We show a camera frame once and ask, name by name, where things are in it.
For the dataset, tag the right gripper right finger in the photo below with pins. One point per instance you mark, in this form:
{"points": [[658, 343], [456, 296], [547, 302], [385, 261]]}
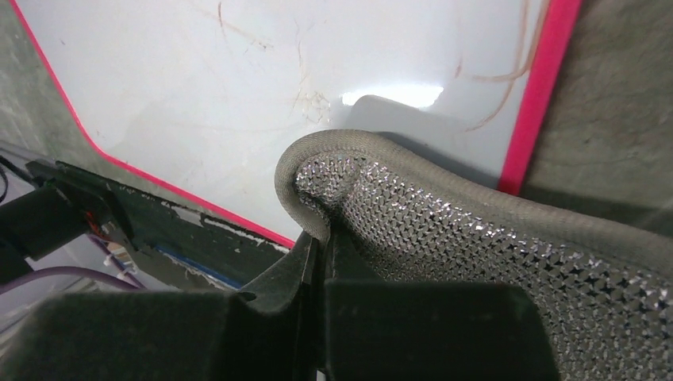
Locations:
{"points": [[375, 329]]}

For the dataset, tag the red framed whiteboard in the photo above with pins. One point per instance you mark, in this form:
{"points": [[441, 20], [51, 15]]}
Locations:
{"points": [[202, 97]]}

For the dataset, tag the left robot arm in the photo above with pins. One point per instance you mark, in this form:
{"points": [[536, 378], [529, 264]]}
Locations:
{"points": [[33, 226]]}

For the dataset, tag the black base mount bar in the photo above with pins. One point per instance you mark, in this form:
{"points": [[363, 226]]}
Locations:
{"points": [[178, 246]]}

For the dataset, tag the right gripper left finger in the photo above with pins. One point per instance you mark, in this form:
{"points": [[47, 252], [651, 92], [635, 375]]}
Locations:
{"points": [[250, 334]]}

